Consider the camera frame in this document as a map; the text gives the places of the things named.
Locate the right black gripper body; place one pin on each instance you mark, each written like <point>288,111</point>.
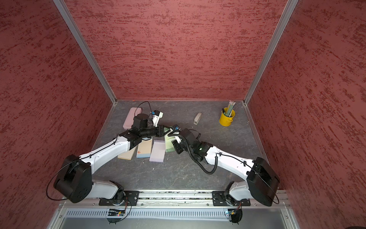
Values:
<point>181,147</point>

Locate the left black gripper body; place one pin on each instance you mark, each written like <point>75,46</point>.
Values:
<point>152,131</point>

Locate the purple grid memo pad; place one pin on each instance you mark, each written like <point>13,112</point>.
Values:
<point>158,151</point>

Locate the green memo pad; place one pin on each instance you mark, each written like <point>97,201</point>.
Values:
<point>169,140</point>

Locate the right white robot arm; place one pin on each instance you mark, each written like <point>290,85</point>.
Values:
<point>259,180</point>

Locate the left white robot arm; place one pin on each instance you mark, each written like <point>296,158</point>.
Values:
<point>74,180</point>

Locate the blue-edged beige memo pad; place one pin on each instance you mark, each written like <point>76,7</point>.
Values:
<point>144,149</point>

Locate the yellow-top beige memo pad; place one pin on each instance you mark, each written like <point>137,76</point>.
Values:
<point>127,155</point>

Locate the pink pencil case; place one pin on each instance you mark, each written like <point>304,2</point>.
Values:
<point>131,114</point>

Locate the yellow pencil cup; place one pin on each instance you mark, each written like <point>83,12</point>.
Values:
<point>224,120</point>

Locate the bundle of pencils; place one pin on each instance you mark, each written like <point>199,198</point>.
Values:
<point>229,109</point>

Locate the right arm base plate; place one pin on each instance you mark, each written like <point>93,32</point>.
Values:
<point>222,198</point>

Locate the aluminium rail frame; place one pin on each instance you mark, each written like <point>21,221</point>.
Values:
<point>175,205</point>

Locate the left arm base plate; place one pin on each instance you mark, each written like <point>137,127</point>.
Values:
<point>121,198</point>

